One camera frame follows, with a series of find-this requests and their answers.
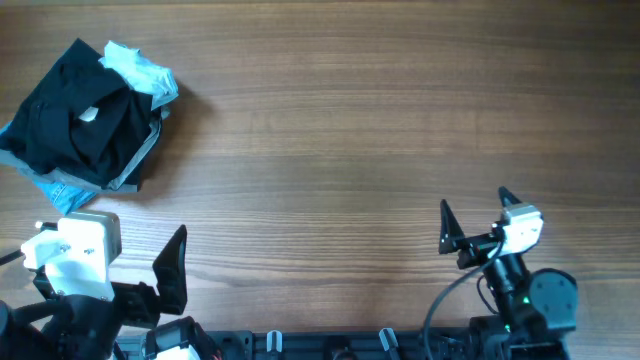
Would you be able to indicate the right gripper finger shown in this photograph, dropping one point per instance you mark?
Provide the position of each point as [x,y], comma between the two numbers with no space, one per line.
[451,234]
[507,198]

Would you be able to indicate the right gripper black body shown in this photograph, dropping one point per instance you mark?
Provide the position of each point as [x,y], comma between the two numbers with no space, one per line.
[476,248]

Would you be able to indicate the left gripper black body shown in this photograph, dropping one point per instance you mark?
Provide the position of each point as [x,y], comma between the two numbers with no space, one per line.
[139,305]

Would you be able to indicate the black polo shirt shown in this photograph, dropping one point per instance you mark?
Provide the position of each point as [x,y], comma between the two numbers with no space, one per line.
[79,116]

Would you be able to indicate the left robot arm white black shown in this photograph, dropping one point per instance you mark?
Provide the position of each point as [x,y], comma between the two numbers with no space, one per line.
[83,327]

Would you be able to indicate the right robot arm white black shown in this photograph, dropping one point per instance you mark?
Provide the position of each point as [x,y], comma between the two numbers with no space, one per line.
[532,313]

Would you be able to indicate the blue denim jeans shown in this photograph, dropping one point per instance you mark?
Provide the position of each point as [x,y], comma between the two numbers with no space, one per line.
[65,191]

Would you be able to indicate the light blue folded shirt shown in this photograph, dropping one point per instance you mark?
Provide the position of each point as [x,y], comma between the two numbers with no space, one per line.
[140,73]

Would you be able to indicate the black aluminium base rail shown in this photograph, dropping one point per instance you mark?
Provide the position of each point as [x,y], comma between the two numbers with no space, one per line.
[330,345]

